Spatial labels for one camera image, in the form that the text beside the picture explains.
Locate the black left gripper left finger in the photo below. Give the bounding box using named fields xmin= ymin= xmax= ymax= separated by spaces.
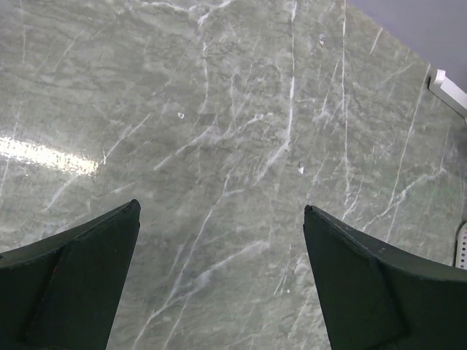
xmin=1 ymin=200 xmax=141 ymax=349

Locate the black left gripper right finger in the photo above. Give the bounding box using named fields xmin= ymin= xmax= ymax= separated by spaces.
xmin=304 ymin=206 xmax=466 ymax=349

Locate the white corner bracket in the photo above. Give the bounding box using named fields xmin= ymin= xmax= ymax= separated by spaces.
xmin=428 ymin=69 xmax=467 ymax=120

